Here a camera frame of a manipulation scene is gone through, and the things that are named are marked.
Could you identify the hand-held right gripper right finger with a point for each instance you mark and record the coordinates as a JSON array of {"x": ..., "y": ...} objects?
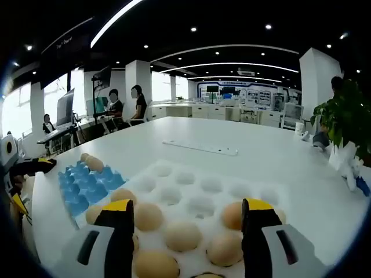
[{"x": 258, "y": 240}]

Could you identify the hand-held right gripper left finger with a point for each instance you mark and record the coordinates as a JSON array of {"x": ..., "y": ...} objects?
[{"x": 119, "y": 240}]

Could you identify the green potted plant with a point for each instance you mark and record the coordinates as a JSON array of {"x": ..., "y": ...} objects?
[{"x": 345, "y": 116}]

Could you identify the white table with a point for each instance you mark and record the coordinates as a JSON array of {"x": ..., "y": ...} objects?
[{"x": 261, "y": 139}]

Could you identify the black hanging sign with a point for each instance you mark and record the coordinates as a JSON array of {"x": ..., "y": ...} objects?
[{"x": 66, "y": 58}]

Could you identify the white crumpled paper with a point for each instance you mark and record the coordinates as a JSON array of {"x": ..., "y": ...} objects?
[{"x": 352, "y": 176}]

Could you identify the long white flat strip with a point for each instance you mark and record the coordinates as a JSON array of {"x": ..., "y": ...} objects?
[{"x": 200, "y": 147}]

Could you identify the ceiling air vent unit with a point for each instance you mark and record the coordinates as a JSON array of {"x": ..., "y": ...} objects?
[{"x": 246, "y": 72}]

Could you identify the blue framed display wall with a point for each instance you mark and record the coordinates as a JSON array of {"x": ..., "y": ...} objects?
[{"x": 255, "y": 95}]

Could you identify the small black object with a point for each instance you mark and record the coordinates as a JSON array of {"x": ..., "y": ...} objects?
[{"x": 50, "y": 170}]

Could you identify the single brown egg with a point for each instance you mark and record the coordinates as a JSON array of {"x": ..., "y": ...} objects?
[
  {"x": 84, "y": 156},
  {"x": 95, "y": 163}
]

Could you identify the black stand with panel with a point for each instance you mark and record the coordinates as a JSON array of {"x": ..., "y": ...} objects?
[{"x": 103, "y": 76}]

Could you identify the white paper cup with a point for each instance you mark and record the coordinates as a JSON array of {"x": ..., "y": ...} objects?
[{"x": 299, "y": 128}]

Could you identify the white low cabinet row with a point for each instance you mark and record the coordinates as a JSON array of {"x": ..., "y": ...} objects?
[{"x": 203, "y": 111}]

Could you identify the blue cloth item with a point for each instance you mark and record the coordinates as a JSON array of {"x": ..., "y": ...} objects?
[{"x": 362, "y": 185}]

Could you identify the cluster of brown eggs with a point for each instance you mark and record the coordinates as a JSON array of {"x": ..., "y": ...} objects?
[{"x": 182, "y": 236}]

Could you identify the white foam egg holder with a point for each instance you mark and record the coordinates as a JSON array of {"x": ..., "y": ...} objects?
[{"x": 214, "y": 199}]

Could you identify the white square pillar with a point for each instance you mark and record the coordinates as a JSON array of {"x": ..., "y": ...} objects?
[
  {"x": 139, "y": 75},
  {"x": 316, "y": 81}
]

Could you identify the blue egg tray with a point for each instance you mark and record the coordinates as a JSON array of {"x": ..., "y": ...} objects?
[{"x": 87, "y": 188}]

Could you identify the large black monitor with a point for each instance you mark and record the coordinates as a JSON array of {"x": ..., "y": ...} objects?
[{"x": 65, "y": 108}]

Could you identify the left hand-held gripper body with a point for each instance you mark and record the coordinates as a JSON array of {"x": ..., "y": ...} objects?
[{"x": 10, "y": 146}]

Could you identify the grey office chair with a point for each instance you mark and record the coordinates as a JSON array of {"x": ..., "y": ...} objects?
[{"x": 292, "y": 113}]

